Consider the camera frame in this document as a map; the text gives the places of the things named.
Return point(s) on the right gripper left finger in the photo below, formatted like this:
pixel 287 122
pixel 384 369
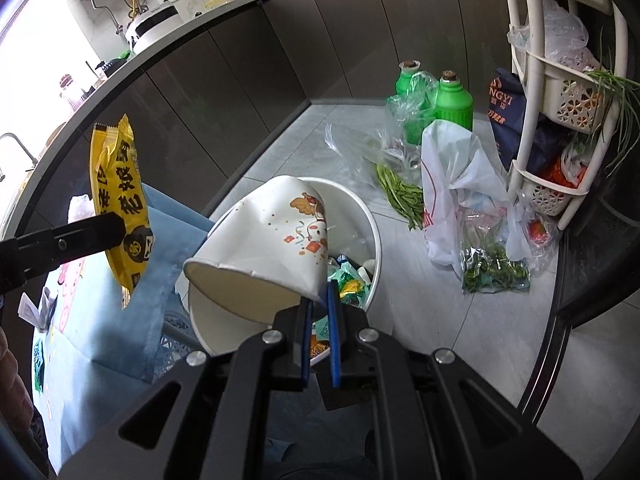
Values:
pixel 207 417

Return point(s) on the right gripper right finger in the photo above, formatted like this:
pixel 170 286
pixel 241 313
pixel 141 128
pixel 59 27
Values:
pixel 434 417

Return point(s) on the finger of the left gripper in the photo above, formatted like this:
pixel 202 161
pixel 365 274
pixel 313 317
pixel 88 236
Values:
pixel 38 253

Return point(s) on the yellow snack packet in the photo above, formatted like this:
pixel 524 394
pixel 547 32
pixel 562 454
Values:
pixel 116 186

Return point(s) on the white paper bucket cup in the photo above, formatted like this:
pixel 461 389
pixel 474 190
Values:
pixel 266 253

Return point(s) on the white paper leaflet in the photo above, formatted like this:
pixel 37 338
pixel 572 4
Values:
pixel 39 315

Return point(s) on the green wrapper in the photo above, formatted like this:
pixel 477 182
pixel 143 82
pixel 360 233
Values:
pixel 353 282

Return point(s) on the grey kitchen countertop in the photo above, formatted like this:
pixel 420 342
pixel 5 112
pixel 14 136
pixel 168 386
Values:
pixel 23 204

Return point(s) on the steel kitchen faucet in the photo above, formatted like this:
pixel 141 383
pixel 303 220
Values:
pixel 22 146

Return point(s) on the white round trash bin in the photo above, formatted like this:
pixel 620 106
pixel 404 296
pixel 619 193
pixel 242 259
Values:
pixel 352 232

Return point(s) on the person's right hand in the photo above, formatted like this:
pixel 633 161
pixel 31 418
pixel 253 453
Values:
pixel 16 404

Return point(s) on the glass jar red lid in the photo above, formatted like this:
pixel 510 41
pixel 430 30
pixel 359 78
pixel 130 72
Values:
pixel 71 92

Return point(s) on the white plastic shopping bag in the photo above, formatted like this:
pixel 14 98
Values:
pixel 456 174

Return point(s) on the green vegetable bunch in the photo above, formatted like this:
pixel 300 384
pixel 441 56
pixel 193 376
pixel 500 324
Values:
pixel 406 199

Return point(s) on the white rice cooker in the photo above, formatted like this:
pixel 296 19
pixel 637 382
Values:
pixel 150 26

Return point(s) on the green bottle front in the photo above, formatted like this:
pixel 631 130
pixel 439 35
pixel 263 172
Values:
pixel 453 102

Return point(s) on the green bottle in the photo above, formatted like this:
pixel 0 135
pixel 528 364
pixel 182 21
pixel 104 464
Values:
pixel 453 102
pixel 416 90

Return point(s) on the dark blue shopping bag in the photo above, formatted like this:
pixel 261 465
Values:
pixel 506 110

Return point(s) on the green bottle rear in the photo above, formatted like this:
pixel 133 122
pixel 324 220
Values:
pixel 416 90

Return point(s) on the beige plastic storage rack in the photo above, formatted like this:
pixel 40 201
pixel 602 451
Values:
pixel 569 98

